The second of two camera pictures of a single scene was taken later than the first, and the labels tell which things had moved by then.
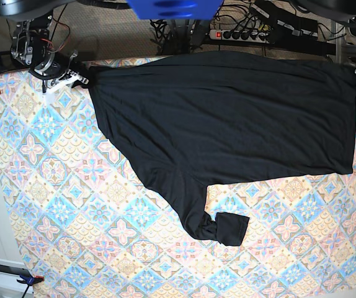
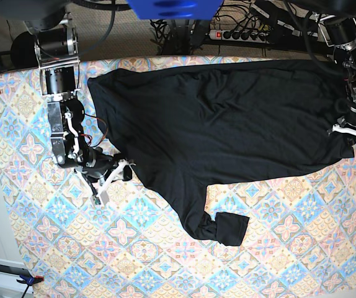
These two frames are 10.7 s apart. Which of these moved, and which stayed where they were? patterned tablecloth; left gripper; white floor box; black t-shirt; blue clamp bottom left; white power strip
Moved: black t-shirt; left gripper
Stayed: white power strip; white floor box; patterned tablecloth; blue clamp bottom left
